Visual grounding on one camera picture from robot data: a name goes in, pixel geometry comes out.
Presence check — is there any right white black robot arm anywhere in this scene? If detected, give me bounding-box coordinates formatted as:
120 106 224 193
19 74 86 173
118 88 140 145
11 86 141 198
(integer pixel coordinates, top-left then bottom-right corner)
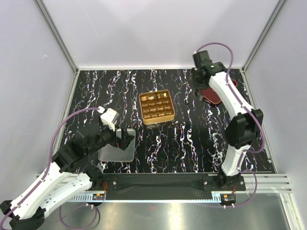
191 61 263 190

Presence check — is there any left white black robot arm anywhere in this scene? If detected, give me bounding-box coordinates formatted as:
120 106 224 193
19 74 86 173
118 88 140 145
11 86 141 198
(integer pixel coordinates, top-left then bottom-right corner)
0 127 136 230

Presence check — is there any gold chocolate tin box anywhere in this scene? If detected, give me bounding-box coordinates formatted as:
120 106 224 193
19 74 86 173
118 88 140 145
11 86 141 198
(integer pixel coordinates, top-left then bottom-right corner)
139 90 176 125

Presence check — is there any silver tin lid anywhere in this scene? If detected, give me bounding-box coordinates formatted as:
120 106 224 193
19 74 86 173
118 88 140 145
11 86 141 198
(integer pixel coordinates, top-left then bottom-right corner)
98 128 136 162

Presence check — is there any red square tray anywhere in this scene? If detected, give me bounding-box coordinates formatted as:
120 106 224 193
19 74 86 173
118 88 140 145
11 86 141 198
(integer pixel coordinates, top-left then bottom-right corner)
200 78 237 105

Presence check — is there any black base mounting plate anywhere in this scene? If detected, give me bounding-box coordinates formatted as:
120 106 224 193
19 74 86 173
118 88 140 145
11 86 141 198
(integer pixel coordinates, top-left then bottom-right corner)
102 173 246 202

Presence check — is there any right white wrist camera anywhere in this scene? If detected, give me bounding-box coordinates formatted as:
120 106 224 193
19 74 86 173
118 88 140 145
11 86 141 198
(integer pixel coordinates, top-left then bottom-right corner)
192 50 212 69

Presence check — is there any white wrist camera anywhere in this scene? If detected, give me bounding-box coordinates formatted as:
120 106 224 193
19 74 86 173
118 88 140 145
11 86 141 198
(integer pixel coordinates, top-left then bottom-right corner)
192 50 212 69
97 106 119 131

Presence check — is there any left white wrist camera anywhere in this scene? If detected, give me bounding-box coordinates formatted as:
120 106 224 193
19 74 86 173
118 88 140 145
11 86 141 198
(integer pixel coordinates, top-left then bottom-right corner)
97 106 119 131

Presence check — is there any white slotted cable duct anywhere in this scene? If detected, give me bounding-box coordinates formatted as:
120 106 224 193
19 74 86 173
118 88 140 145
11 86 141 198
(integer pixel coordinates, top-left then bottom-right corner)
68 192 106 203

